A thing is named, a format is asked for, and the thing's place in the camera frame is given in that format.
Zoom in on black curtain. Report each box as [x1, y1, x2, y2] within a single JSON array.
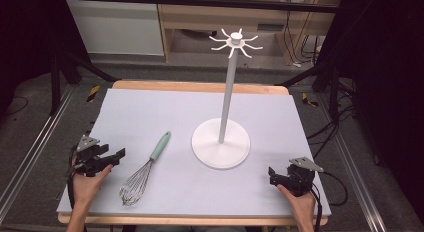
[[0, 0, 69, 110], [328, 0, 424, 224]]

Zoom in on black horizontal frame bar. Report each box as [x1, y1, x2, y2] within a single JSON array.
[[65, 0, 338, 14]]

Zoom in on person's right hand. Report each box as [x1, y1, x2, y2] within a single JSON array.
[[276, 184, 317, 222]]

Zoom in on light grey table mat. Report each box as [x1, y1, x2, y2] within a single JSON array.
[[56, 88, 332, 217]]

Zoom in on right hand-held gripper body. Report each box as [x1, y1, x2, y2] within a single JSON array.
[[282, 156, 325, 197]]

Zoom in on black floor cables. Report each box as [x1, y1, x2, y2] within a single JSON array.
[[305, 91, 358, 160]]

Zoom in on person's left hand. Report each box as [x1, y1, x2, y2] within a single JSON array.
[[71, 163, 114, 209]]

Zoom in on black metal frame stand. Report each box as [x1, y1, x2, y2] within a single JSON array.
[[274, 63, 355, 124], [49, 51, 118, 117]]

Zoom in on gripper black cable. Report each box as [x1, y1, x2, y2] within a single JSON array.
[[66, 145, 84, 210], [309, 171, 349, 232]]

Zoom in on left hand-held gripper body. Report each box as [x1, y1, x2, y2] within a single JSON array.
[[71, 134, 112, 178]]

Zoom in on white hook stand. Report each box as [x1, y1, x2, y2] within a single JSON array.
[[191, 27, 264, 171]]

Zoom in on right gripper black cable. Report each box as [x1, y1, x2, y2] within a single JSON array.
[[309, 171, 349, 232]]

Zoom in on wooden desk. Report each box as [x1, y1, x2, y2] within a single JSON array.
[[155, 0, 345, 65]]

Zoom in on metal floor rail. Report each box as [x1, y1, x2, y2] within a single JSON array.
[[315, 91, 390, 232], [0, 84, 77, 224]]

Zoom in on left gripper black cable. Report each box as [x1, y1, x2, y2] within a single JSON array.
[[66, 145, 84, 210]]

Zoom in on white cabinet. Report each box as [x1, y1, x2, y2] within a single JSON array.
[[66, 0, 165, 57]]

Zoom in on wooden table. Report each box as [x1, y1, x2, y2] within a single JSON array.
[[57, 79, 330, 227]]

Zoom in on yellow black striped tape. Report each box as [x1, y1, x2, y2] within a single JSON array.
[[301, 92, 320, 109], [85, 84, 101, 104]]

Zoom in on whisk with mint green handle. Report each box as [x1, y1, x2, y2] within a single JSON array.
[[119, 131, 172, 207]]

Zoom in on black cables under desk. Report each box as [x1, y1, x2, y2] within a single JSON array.
[[282, 10, 322, 68]]

